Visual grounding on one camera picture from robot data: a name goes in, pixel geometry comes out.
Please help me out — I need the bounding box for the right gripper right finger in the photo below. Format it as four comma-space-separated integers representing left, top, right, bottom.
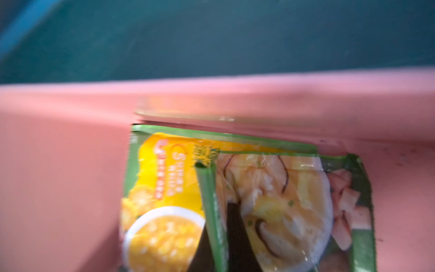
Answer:
227, 204, 262, 272

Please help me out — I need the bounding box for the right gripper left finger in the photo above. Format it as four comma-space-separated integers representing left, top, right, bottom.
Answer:
187, 226, 215, 272

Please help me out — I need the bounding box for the green soup packet yellow corn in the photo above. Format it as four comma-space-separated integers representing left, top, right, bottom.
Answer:
120, 124, 317, 272

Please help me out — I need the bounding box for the green packet mushroom soup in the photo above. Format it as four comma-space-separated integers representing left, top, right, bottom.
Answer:
215, 151, 377, 272

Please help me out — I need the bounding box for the pink plastic tray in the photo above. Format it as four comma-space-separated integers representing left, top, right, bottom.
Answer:
1, 67, 435, 272

